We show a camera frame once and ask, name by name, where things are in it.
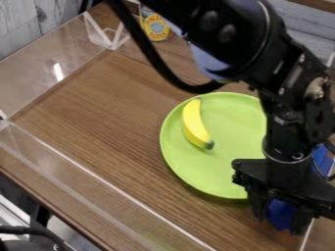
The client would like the green plate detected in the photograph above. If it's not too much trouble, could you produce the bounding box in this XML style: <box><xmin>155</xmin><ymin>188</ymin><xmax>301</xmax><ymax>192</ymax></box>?
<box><xmin>161</xmin><ymin>92</ymin><xmax>266</xmax><ymax>200</ymax></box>

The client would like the black cable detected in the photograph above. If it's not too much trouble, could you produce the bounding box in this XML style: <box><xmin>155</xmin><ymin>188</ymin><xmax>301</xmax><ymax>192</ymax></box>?
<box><xmin>106</xmin><ymin>0</ymin><xmax>229</xmax><ymax>95</ymax></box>

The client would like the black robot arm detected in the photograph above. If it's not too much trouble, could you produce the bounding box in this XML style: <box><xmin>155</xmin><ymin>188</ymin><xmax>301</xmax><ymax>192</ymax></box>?
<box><xmin>141</xmin><ymin>0</ymin><xmax>335</xmax><ymax>234</ymax></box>

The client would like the blue plastic block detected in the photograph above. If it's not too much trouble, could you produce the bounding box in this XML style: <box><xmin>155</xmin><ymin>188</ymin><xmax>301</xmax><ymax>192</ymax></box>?
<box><xmin>266</xmin><ymin>142</ymin><xmax>335</xmax><ymax>230</ymax></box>

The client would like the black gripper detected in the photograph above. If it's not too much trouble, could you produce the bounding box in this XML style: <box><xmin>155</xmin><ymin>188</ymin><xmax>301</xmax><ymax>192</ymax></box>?
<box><xmin>233</xmin><ymin>151</ymin><xmax>335</xmax><ymax>235</ymax></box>

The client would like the yellow labelled tin can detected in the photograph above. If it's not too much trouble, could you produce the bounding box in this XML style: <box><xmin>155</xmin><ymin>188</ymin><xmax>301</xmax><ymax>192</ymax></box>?
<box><xmin>139</xmin><ymin>6</ymin><xmax>171</xmax><ymax>42</ymax></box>

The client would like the black metal table bracket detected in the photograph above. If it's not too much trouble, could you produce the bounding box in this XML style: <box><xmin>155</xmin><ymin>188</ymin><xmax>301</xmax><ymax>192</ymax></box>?
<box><xmin>28</xmin><ymin>202</ymin><xmax>77</xmax><ymax>251</ymax></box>

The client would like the yellow toy banana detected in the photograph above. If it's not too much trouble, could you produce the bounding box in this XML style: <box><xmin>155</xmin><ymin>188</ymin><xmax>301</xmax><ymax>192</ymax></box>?
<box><xmin>182</xmin><ymin>98</ymin><xmax>215</xmax><ymax>149</ymax></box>

